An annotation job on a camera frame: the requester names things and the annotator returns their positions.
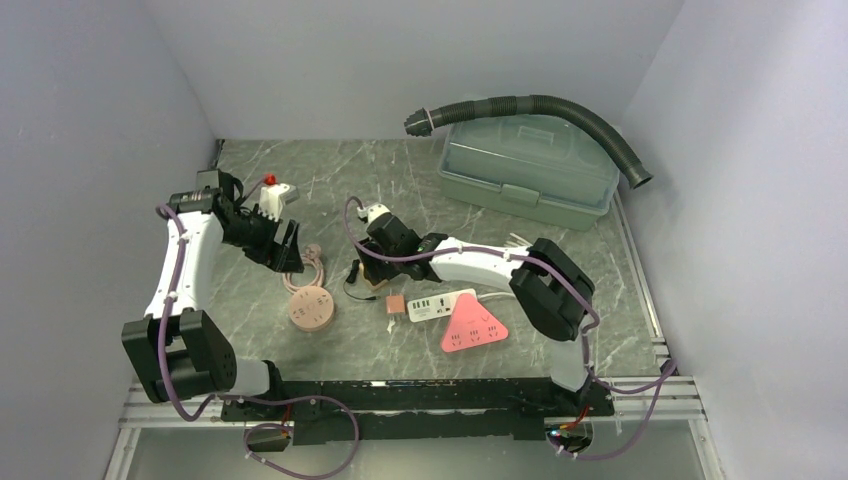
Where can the white power strip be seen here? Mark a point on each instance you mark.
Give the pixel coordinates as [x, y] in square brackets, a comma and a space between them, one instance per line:
[436, 306]

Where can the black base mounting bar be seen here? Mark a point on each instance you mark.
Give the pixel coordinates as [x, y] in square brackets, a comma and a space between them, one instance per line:
[324, 411]

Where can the aluminium frame rail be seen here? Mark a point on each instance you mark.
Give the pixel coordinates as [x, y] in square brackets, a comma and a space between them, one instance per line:
[678, 399]

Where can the tan cube socket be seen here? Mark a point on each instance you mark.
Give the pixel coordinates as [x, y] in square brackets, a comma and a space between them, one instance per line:
[375, 286]

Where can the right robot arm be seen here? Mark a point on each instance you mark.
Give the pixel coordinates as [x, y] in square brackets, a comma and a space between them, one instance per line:
[553, 292]

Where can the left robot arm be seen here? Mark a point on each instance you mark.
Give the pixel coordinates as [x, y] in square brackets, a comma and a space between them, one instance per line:
[176, 350]

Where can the round pink power socket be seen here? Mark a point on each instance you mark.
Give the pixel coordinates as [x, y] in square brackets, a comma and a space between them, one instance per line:
[311, 308]

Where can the salmon cube plug adapter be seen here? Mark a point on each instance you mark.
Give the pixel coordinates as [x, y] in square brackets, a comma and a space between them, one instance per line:
[395, 308]

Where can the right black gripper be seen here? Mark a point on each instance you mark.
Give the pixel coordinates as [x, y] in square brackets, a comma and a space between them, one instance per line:
[374, 270]

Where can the green plastic storage box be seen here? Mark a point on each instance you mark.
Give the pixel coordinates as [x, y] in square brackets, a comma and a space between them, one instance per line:
[538, 168]

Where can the pink triangular power strip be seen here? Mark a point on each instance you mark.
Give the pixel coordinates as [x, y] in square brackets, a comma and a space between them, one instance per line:
[471, 325]

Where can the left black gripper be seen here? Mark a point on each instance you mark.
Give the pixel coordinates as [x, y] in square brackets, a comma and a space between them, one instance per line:
[285, 258]

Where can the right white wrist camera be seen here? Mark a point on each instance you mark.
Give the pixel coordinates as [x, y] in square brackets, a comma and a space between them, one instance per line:
[370, 213]

